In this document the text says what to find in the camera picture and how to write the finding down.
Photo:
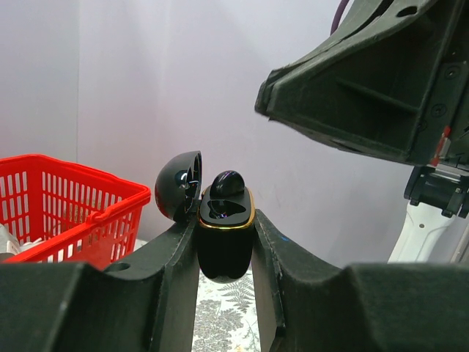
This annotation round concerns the glossy black gold-trimmed case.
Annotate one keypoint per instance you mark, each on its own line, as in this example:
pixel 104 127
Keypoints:
pixel 224 229

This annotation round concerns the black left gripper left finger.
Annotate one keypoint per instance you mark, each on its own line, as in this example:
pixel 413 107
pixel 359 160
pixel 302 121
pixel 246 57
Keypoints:
pixel 143 302

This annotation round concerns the red plastic shopping basket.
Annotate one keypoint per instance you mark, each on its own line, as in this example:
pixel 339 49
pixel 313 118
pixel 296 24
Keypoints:
pixel 68 211

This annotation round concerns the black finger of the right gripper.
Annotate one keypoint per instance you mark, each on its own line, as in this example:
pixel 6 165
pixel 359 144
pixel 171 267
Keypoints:
pixel 383 19

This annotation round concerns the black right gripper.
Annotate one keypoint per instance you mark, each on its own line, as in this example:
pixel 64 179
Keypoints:
pixel 399 98

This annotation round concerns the floral patterned table mat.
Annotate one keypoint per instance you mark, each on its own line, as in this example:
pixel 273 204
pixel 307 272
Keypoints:
pixel 196 314

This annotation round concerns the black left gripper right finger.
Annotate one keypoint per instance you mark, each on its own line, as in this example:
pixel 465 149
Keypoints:
pixel 306 304

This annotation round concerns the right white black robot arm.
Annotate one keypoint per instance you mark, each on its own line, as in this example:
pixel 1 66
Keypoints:
pixel 435 195

